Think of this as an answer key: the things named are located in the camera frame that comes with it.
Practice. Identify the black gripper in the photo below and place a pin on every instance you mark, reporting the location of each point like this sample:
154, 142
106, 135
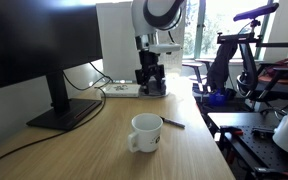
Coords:
150, 68

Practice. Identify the black marker pen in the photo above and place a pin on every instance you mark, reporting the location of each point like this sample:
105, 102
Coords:
165, 120

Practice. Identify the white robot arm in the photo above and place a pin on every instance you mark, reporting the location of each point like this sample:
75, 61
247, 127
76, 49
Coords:
149, 16

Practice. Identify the large whiteboard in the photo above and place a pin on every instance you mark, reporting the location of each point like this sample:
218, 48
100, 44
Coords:
120, 56

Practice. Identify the white ceramic mug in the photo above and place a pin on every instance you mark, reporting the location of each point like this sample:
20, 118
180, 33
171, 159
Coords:
146, 132

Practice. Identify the printed paper sheet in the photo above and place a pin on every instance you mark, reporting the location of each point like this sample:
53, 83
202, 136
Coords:
121, 90

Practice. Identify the blue box on floor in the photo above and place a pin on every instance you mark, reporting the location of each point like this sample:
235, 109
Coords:
217, 98

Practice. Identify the black perforated robot table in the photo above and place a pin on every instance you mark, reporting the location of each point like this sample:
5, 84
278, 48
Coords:
255, 147

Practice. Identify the black office chair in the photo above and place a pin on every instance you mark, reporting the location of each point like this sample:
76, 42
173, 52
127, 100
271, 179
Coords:
267, 83

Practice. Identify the black computer monitor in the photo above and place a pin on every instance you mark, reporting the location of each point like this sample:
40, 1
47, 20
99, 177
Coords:
44, 38

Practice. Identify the orange handled clamp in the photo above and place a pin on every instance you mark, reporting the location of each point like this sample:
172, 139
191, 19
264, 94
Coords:
231, 129

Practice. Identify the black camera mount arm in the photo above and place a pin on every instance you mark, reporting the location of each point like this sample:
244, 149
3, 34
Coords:
249, 38

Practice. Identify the black stereo camera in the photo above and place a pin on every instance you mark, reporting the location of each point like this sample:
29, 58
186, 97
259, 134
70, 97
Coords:
252, 14

